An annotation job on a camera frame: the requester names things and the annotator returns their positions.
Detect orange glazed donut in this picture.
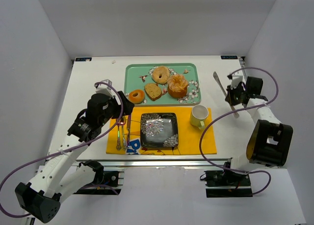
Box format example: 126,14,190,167
128,89,145,104

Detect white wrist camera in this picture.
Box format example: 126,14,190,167
94,79,114,97
228,74,243,89

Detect black floral square plate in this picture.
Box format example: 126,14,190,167
140,112,179,148

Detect metal tongs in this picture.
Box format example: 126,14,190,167
213,71,239,118

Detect right blue corner label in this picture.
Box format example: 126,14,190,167
220,56,238,59

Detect iridescent knife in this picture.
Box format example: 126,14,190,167
127,114,131,148

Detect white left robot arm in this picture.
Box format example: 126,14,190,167
15,91,134,223

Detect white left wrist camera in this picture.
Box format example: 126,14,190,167
94,79,114,97

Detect sugared bundt cake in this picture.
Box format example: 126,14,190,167
167,74,188,99

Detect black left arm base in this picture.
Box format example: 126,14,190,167
75,171,124,196

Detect pale yellow mug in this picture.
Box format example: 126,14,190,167
190,105,209,130

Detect iridescent fork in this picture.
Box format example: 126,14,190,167
116,118,123,150

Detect brown bread slice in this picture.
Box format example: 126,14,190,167
144,83,162,101

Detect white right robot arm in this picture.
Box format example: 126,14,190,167
225,75,293,174

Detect aluminium table frame rail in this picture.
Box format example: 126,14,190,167
35,157,234,173

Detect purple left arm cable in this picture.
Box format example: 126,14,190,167
0,81,125,218

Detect green floral tray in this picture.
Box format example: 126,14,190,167
124,63,201,106

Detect blue corner label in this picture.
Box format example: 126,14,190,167
75,57,92,62
220,56,238,59

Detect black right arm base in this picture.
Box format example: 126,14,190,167
200,170,253,198

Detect left blue corner label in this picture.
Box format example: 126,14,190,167
75,57,92,62

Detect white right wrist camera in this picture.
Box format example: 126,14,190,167
228,74,243,89

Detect pale glazed bagel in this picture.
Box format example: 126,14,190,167
152,66,170,84

